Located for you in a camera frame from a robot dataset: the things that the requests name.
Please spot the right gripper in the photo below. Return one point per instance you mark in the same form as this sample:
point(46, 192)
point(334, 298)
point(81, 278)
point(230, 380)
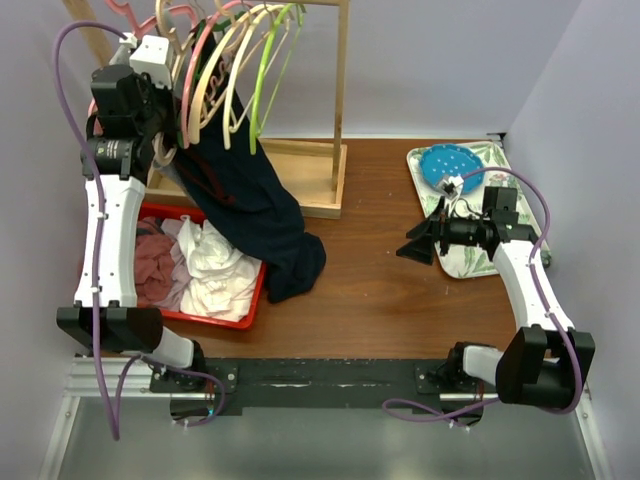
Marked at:
point(421, 248)

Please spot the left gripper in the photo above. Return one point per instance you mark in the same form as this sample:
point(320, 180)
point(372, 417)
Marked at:
point(166, 94)

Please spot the beige plastic hanger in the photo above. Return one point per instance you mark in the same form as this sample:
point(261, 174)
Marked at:
point(164, 14)

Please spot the navy tank top red trim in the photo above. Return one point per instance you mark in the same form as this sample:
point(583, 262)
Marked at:
point(243, 198)

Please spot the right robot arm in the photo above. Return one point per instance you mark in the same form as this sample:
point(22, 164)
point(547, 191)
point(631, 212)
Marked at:
point(547, 361)

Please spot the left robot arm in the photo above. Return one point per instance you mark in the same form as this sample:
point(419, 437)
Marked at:
point(106, 313)

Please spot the cream plastic hanger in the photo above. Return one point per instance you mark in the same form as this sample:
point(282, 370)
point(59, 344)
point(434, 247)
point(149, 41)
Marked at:
point(205, 95)

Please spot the grey tank top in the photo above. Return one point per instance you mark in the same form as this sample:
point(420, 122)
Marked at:
point(163, 163)

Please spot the pink plastic hanger with top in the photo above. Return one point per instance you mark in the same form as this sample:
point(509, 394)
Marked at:
point(139, 28)

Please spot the cream white hanger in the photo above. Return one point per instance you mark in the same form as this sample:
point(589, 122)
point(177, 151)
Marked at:
point(251, 19)

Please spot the dark green hanger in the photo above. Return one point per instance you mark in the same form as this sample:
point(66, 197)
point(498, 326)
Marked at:
point(205, 40)

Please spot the lime green hanger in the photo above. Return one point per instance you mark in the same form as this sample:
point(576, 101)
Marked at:
point(280, 29)

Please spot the floral serving tray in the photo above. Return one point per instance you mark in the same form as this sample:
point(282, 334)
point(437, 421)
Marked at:
point(465, 262)

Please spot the blue dotted plate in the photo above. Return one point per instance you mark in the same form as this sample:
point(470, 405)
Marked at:
point(447, 159)

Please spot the red plastic bin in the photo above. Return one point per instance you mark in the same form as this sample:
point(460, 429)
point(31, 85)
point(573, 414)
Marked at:
point(250, 315)

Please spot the wooden clothes rack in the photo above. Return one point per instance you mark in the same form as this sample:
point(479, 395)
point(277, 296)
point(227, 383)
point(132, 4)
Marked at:
point(313, 172)

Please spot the dusty red garment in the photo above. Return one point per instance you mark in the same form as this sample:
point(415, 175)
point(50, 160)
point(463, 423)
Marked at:
point(160, 271)

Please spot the white crumpled garment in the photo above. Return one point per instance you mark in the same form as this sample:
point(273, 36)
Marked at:
point(211, 278)

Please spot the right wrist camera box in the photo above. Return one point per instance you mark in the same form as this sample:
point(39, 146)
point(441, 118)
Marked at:
point(451, 186)

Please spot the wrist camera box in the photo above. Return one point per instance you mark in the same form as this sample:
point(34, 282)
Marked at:
point(451, 186)
point(152, 55)

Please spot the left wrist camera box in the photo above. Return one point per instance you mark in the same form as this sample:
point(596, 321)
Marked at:
point(152, 55)

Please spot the black mounting base plate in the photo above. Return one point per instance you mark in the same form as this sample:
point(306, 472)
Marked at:
point(251, 383)

